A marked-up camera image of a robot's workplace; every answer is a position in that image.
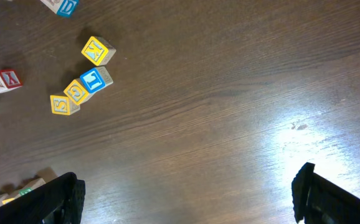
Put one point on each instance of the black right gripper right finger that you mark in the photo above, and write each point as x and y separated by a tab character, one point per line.
319	201

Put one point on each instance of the yellow S block right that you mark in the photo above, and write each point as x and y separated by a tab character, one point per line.
61	104

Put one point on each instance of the blue D block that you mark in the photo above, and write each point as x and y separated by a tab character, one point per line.
64	8

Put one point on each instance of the yellow G block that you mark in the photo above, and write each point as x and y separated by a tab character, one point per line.
77	92

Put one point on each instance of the yellow C block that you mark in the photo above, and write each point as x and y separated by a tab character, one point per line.
11	197

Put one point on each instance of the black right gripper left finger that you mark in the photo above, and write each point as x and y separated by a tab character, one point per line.
59	201

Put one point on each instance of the green R block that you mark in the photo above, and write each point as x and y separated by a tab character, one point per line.
32	185

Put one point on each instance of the yellow K block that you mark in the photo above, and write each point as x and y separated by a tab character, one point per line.
98	51

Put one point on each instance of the blue L block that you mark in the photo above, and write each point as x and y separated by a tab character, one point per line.
96	79

